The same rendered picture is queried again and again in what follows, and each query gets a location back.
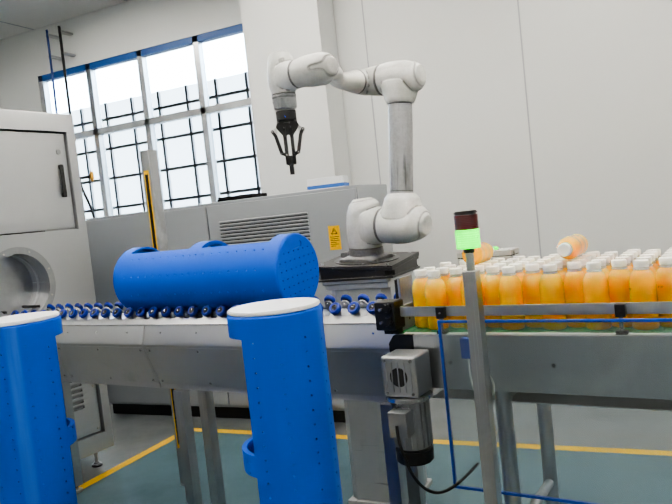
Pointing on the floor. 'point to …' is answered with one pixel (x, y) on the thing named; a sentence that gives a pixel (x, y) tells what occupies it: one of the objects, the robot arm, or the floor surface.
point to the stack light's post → (482, 386)
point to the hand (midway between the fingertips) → (291, 165)
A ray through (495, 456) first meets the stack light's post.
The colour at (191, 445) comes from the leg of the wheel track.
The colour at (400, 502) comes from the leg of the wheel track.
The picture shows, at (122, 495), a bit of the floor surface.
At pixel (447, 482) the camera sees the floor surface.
